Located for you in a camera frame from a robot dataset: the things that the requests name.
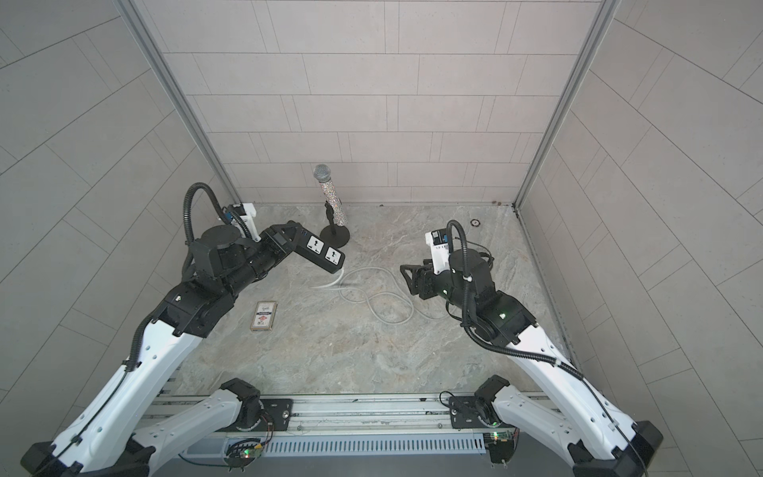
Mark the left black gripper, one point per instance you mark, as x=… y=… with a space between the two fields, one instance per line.
x=275 y=238

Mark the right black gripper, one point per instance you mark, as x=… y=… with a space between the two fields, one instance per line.
x=420 y=272

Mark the black power strip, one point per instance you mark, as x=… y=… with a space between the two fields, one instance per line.
x=313 y=249

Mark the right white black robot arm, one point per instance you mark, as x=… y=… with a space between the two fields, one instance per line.
x=586 y=430

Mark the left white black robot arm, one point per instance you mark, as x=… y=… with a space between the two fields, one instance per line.
x=223 y=259

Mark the white vent grille strip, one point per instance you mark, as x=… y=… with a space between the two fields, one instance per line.
x=290 y=446

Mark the glitter microphone on stand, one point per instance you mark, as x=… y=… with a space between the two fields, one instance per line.
x=336 y=234

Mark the small white red card box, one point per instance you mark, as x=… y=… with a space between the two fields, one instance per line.
x=263 y=317

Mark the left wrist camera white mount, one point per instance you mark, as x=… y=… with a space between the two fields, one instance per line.
x=242 y=216

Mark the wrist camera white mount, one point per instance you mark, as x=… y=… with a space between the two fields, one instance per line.
x=242 y=216
x=440 y=247

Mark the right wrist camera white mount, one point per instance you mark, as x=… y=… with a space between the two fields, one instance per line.
x=440 y=247

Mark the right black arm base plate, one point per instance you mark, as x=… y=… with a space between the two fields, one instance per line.
x=469 y=412

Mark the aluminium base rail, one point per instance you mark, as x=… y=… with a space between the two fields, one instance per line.
x=412 y=413

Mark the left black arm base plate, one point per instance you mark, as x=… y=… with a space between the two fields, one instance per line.
x=263 y=415

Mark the right circuit board with wires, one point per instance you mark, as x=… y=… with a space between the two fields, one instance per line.
x=500 y=446

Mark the circuit board with wires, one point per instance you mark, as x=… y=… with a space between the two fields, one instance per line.
x=500 y=446
x=243 y=453

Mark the left circuit board with wires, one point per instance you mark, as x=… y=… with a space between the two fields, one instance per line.
x=243 y=453

